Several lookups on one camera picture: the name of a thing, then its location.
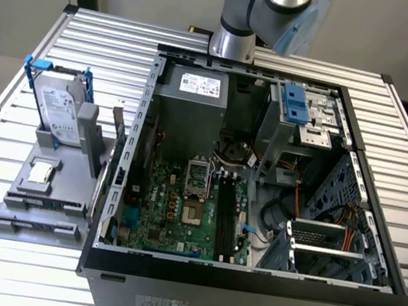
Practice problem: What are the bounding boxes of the blue disk carrier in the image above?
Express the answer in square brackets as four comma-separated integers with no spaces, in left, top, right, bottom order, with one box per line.
[13,51,101,153]

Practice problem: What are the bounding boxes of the silver hard disk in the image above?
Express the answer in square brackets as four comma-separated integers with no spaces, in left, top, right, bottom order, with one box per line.
[23,64,97,149]

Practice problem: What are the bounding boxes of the silver CPU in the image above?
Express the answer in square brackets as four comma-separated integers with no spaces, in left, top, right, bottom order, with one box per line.
[28,158,57,185]

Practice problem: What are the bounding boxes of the green graphics card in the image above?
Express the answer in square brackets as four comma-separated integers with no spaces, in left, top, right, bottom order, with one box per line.
[86,104,135,230]

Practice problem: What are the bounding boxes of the grey parts rack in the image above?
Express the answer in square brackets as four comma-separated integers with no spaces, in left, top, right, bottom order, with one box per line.
[0,89,119,255]

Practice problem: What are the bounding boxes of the yellow black plug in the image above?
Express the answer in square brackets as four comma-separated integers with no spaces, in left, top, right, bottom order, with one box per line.
[186,24,214,38]

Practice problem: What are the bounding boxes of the grey power supply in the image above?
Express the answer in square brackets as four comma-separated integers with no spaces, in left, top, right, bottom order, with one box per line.
[144,61,234,164]

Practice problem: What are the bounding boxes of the green motherboard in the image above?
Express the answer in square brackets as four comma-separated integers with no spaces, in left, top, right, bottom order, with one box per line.
[113,147,265,268]

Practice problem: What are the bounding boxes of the metal socket cover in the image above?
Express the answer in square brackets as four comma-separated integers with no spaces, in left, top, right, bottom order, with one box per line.
[181,153,216,203]

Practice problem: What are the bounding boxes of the CPU socket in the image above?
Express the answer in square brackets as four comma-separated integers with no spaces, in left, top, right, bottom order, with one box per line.
[179,199,207,232]

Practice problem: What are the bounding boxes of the blue expansion slot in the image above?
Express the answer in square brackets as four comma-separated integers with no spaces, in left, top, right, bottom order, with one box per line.
[140,242,201,260]

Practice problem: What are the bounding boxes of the silver drive cage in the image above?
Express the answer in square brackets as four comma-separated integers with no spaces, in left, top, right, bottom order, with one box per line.
[248,75,357,193]

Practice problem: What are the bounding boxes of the blue drive latch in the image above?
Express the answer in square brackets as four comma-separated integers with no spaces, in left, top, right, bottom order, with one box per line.
[281,98,311,126]
[281,82,309,104]

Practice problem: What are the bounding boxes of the metal disk bay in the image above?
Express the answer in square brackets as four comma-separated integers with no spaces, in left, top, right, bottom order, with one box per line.
[262,212,397,291]

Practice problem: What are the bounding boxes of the power supply wire bundle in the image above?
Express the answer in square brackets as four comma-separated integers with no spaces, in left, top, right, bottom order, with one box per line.
[209,130,264,175]

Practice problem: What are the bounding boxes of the blue tabbed data cable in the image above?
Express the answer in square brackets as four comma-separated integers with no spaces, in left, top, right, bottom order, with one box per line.
[236,222,273,245]

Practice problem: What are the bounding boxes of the black cable bundle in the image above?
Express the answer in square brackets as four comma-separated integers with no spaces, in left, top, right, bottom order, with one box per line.
[254,195,295,249]

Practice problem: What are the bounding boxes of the orange data cable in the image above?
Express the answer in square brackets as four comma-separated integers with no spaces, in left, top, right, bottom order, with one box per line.
[271,156,309,220]

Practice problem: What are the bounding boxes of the orange yellow power wires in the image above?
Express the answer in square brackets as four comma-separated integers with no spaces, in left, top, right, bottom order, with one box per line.
[308,199,370,261]

